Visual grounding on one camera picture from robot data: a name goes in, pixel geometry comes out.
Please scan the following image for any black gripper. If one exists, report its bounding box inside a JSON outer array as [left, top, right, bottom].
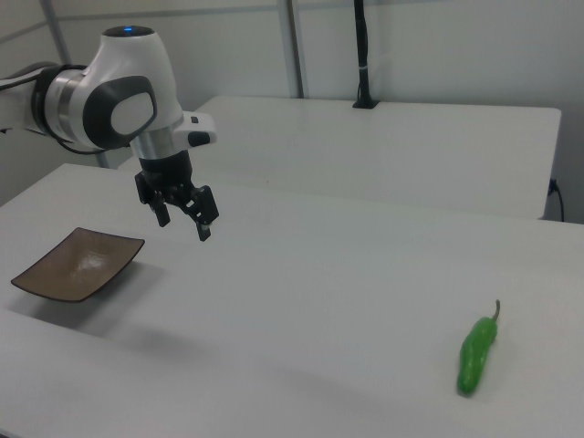
[[134, 152, 221, 243]]

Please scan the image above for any green chili pepper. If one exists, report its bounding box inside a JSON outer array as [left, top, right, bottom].
[[456, 298, 502, 397]]

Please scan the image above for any brown square ceramic plate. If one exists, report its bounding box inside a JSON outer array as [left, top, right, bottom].
[[10, 226, 146, 303]]

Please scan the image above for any white side table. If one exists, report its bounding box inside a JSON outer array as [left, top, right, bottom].
[[117, 94, 562, 221]]

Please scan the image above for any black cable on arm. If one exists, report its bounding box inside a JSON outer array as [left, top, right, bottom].
[[57, 139, 109, 156]]

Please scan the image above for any black camera stand pole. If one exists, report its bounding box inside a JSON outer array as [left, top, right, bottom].
[[351, 0, 381, 110]]

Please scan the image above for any black hanging table cable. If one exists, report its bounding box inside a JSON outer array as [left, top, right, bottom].
[[549, 178, 566, 223]]

